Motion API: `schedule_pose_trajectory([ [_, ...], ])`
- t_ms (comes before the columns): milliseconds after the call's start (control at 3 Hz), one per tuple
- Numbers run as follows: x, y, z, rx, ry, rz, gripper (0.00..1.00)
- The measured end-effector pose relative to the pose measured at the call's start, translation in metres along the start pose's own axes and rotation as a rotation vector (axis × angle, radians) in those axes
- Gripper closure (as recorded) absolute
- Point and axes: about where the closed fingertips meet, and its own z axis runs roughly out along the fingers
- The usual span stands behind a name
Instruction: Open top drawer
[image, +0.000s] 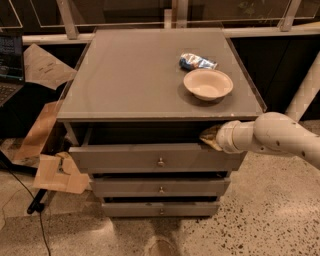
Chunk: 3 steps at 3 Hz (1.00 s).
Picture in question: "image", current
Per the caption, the black cable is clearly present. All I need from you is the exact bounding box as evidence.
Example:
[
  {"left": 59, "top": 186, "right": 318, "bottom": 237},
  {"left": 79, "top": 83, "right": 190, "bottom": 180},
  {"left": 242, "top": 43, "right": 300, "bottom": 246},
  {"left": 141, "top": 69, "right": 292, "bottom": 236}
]
[{"left": 0, "top": 151, "right": 52, "bottom": 256}]

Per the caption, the brown cardboard sheet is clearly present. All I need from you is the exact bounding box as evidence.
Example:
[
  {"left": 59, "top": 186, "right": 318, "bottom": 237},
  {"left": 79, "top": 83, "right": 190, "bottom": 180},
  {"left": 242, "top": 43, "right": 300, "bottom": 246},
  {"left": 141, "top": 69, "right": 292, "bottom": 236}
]
[{"left": 24, "top": 44, "right": 77, "bottom": 90}]

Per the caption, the grey drawer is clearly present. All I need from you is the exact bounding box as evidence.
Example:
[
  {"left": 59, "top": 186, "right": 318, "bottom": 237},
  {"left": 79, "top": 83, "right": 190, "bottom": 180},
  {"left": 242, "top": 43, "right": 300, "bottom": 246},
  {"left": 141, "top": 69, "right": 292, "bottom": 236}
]
[
  {"left": 70, "top": 143, "right": 245, "bottom": 174},
  {"left": 102, "top": 202, "right": 219, "bottom": 217},
  {"left": 91, "top": 178, "right": 230, "bottom": 197}
]

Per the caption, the metal window railing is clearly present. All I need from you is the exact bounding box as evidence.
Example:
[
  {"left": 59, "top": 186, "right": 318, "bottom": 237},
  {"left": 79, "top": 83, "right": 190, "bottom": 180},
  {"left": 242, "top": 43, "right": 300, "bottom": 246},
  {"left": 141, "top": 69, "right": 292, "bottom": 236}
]
[{"left": 0, "top": 0, "right": 320, "bottom": 45}]

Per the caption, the white paper bowl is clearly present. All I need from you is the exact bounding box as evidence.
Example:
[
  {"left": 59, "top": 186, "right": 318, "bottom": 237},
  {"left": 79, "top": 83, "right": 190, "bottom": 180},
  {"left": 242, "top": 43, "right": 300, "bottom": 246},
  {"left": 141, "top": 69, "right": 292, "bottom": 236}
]
[{"left": 183, "top": 69, "right": 233, "bottom": 101}]

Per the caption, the grey middle drawer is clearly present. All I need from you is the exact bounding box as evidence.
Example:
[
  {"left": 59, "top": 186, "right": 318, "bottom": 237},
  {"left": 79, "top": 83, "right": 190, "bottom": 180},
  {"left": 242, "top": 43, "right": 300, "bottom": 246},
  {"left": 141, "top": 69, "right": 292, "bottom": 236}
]
[{"left": 91, "top": 178, "right": 230, "bottom": 197}]

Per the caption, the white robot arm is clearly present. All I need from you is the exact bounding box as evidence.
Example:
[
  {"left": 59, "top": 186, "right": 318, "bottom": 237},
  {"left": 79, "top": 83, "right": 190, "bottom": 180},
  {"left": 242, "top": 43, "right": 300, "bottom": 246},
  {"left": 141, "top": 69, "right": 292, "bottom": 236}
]
[{"left": 200, "top": 53, "right": 320, "bottom": 169}]

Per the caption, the light wooden block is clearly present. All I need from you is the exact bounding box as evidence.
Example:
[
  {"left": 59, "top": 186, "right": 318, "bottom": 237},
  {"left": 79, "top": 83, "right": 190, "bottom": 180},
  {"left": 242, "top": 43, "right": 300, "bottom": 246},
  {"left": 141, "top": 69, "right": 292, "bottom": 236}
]
[{"left": 33, "top": 152, "right": 89, "bottom": 194}]

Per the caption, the grey bottom drawer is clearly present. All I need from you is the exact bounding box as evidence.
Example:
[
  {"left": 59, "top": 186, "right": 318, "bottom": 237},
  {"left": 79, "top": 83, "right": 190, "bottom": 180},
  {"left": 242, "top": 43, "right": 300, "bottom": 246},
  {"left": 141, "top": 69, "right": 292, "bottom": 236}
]
[{"left": 102, "top": 202, "right": 219, "bottom": 217}]

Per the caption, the grey top drawer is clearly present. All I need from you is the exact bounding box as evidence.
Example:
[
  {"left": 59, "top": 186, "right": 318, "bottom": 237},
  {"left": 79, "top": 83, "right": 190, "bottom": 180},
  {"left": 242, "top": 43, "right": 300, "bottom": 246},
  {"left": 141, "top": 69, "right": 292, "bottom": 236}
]
[{"left": 70, "top": 143, "right": 245, "bottom": 174}]

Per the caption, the grey drawer cabinet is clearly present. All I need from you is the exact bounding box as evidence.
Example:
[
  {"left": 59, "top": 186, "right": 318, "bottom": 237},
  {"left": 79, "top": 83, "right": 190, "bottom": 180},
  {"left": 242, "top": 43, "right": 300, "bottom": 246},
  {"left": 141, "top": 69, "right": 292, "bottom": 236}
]
[{"left": 57, "top": 29, "right": 265, "bottom": 205}]

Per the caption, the open laptop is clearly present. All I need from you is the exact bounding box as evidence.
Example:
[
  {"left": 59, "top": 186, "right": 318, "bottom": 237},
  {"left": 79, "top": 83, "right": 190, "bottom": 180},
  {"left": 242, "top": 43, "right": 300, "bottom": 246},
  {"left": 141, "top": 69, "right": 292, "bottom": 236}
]
[{"left": 0, "top": 34, "right": 25, "bottom": 105}]

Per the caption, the blue snack bag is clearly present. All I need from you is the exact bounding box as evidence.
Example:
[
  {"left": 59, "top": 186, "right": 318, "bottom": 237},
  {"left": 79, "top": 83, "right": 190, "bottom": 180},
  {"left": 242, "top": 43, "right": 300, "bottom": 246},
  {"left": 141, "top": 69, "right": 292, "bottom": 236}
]
[{"left": 179, "top": 53, "right": 218, "bottom": 71}]

